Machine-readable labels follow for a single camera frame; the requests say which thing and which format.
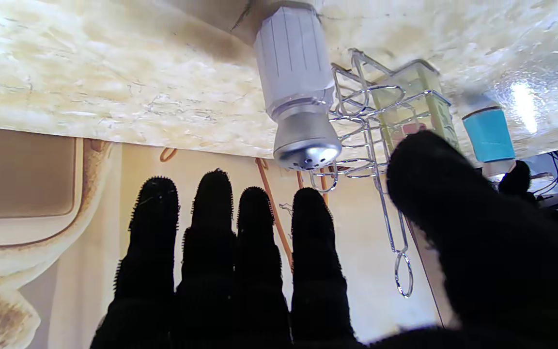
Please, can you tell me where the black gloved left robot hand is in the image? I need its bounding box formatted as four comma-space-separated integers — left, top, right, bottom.
498, 160, 541, 206

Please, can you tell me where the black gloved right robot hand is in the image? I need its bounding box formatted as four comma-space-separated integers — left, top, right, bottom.
90, 130, 558, 349

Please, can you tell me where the teal shaker with silver cap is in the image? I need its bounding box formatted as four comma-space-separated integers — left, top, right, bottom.
461, 95, 517, 177

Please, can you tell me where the clear olive oil bottle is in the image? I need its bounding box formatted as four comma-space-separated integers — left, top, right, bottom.
371, 61, 460, 156

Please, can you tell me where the white shaker with silver cap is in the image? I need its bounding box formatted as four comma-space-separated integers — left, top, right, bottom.
254, 0, 342, 171

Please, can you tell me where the tripod floor lamp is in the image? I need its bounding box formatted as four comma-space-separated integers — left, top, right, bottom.
255, 158, 330, 270

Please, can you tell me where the beige sofa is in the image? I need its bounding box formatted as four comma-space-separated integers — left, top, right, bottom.
0, 126, 124, 349

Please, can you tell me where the plain tan cushion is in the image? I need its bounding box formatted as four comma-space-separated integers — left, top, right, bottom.
0, 127, 77, 220

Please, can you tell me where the chrome wire condiment rack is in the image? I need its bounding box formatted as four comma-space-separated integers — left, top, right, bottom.
308, 48, 454, 299

